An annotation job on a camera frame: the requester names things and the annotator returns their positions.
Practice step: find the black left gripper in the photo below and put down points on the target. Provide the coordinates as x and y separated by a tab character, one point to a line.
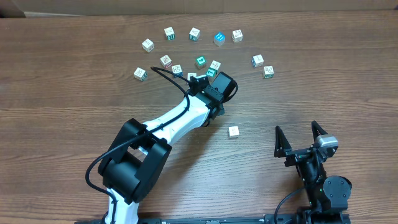
221	105

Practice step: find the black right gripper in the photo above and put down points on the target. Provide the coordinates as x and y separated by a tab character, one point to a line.
296	155

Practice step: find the wooden block turtle drawing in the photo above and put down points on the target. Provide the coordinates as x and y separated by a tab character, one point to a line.
233	132

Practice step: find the wooden block red side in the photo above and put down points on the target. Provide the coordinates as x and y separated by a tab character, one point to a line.
166	61

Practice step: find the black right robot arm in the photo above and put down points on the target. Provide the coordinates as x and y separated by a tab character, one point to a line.
327	195

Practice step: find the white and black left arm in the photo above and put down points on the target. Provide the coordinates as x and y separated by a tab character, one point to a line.
133	163

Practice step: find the green top block number seven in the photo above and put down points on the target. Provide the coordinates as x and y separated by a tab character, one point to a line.
211	72

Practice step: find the wooden block anchor drawing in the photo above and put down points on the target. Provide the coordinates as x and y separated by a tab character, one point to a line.
215	65

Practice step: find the plain wooden block centre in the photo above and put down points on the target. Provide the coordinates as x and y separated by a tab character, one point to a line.
190	75

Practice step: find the plain wooden block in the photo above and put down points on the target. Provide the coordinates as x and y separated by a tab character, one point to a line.
190	75
148	45

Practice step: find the wooden block blue side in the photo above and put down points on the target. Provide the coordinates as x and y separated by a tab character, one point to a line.
177	70
257	61

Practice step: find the wooden block green R side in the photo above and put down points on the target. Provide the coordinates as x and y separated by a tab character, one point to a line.
268	72

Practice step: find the wooden block blue side right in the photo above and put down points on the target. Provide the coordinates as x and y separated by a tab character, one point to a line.
257	61

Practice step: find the blue top wooden block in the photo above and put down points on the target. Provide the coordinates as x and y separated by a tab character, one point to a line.
219	39

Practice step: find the wooden block animal drawing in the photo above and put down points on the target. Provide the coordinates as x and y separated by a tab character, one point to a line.
237	35

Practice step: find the wooden block green side top row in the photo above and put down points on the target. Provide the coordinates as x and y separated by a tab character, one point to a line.
194	34

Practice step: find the wooden block green side left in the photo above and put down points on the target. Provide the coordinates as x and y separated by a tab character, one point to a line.
140	74

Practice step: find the wooden block green H side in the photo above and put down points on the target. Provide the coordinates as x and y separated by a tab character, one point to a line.
169	33

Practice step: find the plain wooden block far left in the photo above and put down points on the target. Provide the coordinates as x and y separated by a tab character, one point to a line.
148	45

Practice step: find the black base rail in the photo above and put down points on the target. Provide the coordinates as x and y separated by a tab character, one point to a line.
267	219

